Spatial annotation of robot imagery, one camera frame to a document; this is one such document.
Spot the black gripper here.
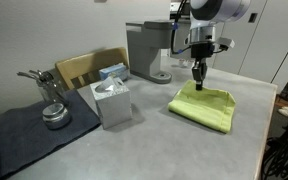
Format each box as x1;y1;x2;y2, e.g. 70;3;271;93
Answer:
190;42;216;92

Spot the yellow microfiber towel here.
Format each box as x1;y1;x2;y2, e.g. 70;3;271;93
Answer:
167;79;237;134

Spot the grey pod coffee machine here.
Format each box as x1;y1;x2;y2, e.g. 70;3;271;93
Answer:
125;19;176;84

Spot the white cabinet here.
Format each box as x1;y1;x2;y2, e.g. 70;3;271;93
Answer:
213;0;288;94

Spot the light blue wipes box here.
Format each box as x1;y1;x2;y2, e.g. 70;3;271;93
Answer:
98;62;131;82

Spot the white tissue box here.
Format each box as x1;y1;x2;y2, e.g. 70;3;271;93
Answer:
89;75;133;130

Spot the black tripod stand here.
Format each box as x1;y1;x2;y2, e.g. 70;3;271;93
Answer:
262;113;288;180

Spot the wooden slatted board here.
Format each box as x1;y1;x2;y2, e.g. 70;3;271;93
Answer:
54;46;131;91

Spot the round metal tin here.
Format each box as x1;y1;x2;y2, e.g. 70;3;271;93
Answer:
41;102;72;130

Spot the glass jar with cutlery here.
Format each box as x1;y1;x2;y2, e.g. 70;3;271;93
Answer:
16;69;68;108

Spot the dark blue cloth mat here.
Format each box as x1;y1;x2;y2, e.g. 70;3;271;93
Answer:
0;88;102;180

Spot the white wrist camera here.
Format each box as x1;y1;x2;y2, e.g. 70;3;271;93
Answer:
217;37;236;50

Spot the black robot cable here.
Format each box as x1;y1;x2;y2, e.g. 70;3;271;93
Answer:
169;0;194;55

